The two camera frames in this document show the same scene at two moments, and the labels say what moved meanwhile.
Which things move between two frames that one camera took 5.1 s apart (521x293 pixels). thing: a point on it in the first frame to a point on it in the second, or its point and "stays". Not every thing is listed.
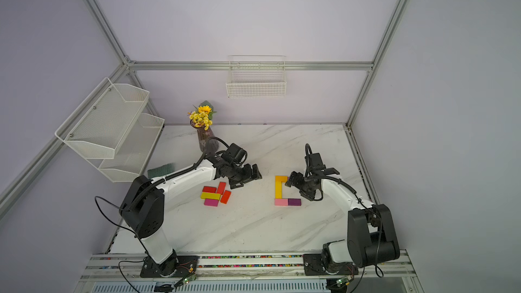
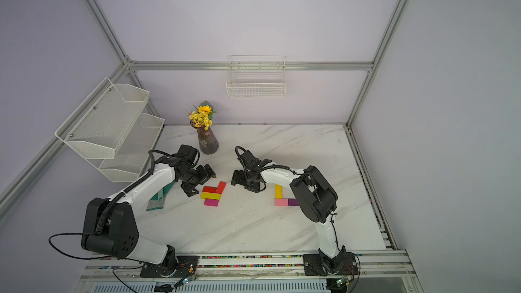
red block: (221, 188) stays
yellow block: (279, 190) stays
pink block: (281, 202) stays
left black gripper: (247, 176) to (203, 173)
